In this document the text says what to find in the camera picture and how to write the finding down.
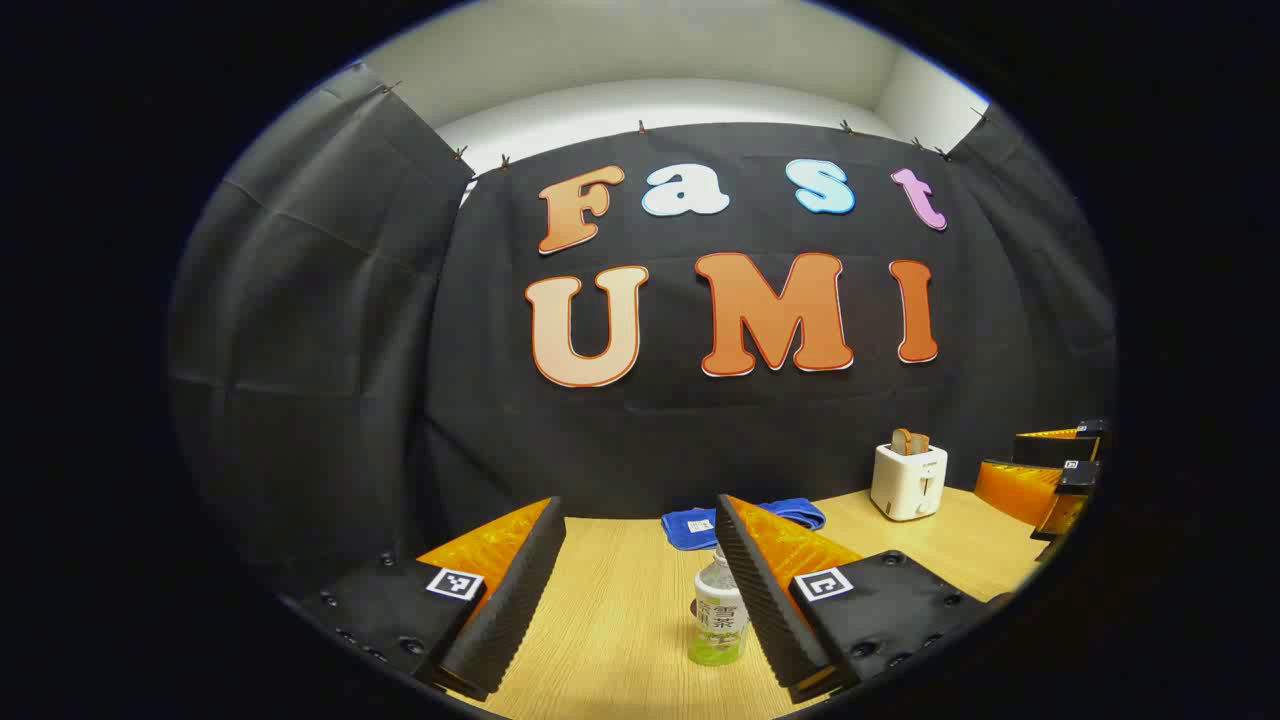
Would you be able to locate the white toaster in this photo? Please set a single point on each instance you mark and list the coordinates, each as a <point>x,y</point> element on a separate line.
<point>905,485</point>

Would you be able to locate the blue towel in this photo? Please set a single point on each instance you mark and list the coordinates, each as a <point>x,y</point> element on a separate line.
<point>690,525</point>

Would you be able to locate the clear water bottle white label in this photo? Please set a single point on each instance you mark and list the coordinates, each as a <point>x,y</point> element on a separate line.
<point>712,620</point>

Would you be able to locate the brown toast slice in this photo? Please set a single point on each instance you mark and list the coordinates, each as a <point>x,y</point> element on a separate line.
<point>900,442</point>
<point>920,443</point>

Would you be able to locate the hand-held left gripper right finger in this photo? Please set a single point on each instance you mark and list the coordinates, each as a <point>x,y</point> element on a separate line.
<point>765,620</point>

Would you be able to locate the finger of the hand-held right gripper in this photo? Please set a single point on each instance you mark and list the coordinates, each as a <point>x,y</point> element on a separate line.
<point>1050,450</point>
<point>1020,490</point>

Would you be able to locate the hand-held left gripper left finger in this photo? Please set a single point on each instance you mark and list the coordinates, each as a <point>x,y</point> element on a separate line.
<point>510,610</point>

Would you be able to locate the black backdrop cloth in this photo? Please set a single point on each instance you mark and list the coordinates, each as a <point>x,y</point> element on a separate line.
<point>330,350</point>

